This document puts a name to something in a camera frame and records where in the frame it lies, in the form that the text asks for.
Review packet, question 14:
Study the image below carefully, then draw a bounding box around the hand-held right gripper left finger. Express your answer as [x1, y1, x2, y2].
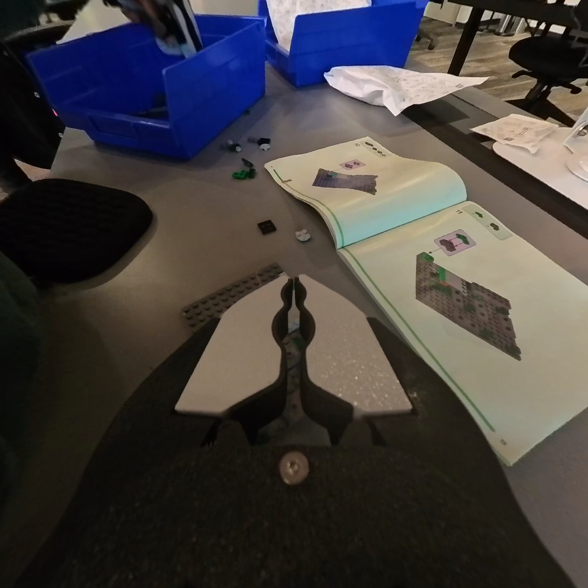
[175, 276, 296, 445]

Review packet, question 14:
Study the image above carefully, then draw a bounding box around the grey desk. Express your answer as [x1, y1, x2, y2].
[404, 76, 588, 242]
[0, 60, 588, 588]

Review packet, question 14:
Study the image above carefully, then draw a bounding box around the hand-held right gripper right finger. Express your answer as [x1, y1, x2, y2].
[294, 274, 413, 445]

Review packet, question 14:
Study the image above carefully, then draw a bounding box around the open instruction booklet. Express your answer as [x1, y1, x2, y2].
[264, 136, 588, 467]

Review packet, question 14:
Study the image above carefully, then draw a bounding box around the black office chair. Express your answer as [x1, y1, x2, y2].
[509, 33, 588, 128]
[415, 17, 438, 51]

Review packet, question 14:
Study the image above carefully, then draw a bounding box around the crumpled white paper bag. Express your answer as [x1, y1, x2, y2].
[324, 65, 490, 116]

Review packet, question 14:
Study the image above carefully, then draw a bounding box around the small white paper bag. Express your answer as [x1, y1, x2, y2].
[469, 113, 559, 154]

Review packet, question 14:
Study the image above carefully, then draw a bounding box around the blue plastic bin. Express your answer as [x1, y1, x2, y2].
[25, 13, 267, 160]
[257, 0, 430, 88]

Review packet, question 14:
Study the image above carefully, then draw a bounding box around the black padded cushion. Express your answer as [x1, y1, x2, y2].
[0, 178, 153, 288]

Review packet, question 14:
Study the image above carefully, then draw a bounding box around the black jacket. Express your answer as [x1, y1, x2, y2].
[0, 37, 68, 184]

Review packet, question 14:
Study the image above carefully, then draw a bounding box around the tall white paper bag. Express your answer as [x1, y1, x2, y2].
[266, 0, 372, 50]

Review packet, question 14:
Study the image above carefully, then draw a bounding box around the grey brick baseplate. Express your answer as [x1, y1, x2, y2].
[180, 263, 285, 332]

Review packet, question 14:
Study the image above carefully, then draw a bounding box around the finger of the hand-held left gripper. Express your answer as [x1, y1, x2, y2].
[154, 33, 190, 59]
[172, 0, 205, 55]

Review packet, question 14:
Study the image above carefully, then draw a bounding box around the wooden desk with black legs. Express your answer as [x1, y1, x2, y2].
[445, 0, 588, 78]

